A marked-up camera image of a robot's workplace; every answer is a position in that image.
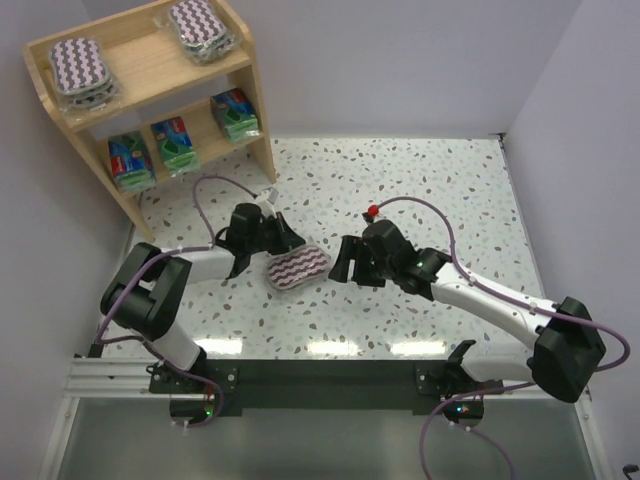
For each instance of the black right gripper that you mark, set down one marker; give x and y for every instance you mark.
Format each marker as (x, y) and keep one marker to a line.
(358, 261)

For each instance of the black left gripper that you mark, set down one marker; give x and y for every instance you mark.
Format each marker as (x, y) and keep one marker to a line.
(275, 235)

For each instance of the purple wavy sponge pack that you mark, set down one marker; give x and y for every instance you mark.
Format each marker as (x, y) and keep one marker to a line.
(298, 267)
(83, 80)
(202, 35)

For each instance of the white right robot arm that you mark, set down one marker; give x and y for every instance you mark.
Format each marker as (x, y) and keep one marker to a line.
(553, 346)

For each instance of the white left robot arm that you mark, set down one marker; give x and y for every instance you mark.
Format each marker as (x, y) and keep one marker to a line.
(145, 294)

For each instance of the wooden three-tier shelf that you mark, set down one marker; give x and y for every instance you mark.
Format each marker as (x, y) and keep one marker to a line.
(150, 67)

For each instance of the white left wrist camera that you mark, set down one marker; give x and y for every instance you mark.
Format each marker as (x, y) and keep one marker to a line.
(266, 201)

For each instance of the aluminium frame rail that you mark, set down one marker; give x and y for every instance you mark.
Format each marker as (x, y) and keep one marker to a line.
(108, 378)

